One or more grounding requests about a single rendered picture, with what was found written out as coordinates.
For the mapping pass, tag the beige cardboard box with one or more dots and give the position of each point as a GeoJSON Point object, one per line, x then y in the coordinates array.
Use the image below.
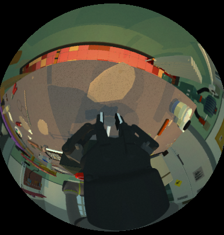
{"type": "Point", "coordinates": [163, 170]}

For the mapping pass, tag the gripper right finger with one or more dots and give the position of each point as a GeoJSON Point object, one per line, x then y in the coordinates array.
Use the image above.
{"type": "Point", "coordinates": [135, 133]}

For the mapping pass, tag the red tiled wall strip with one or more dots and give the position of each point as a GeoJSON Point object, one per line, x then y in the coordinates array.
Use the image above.
{"type": "Point", "coordinates": [95, 56]}

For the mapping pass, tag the white and blue small box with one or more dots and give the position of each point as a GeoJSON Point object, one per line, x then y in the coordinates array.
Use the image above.
{"type": "Point", "coordinates": [45, 158]}

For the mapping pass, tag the red pliers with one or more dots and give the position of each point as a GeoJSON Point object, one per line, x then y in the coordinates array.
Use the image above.
{"type": "Point", "coordinates": [14, 89]}

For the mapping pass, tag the round white dish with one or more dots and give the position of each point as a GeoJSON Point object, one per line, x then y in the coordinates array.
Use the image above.
{"type": "Point", "coordinates": [18, 131]}

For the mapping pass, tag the cream and blue cylinder stack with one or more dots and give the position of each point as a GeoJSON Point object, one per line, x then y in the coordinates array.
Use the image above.
{"type": "Point", "coordinates": [181, 114]}

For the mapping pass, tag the white tube lamp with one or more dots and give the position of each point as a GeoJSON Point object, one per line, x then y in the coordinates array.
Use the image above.
{"type": "Point", "coordinates": [53, 150]}

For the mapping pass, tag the yellow notice board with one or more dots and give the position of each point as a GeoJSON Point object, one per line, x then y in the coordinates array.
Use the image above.
{"type": "Point", "coordinates": [222, 131]}

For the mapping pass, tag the dark mesh tray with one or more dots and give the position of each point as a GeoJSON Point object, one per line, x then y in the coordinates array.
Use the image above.
{"type": "Point", "coordinates": [53, 155]}

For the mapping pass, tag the long tan ruler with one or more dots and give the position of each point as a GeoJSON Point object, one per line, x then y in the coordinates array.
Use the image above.
{"type": "Point", "coordinates": [27, 107]}

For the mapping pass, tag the white window blind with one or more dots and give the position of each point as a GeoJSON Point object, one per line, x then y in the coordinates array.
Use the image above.
{"type": "Point", "coordinates": [188, 67]}

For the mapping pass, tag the cream small brush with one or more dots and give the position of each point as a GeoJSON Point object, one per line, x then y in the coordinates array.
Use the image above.
{"type": "Point", "coordinates": [9, 116]}

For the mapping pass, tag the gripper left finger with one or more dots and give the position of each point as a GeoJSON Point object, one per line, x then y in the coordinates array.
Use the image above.
{"type": "Point", "coordinates": [81, 135]}

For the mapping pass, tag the grey cabinet with labels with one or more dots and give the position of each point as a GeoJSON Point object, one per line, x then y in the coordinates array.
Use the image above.
{"type": "Point", "coordinates": [186, 174]}

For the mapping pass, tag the red round button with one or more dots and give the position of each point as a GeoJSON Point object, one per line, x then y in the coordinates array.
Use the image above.
{"type": "Point", "coordinates": [79, 175]}

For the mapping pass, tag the brown pegboard with tools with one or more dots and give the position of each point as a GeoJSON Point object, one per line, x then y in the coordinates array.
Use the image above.
{"type": "Point", "coordinates": [32, 178]}

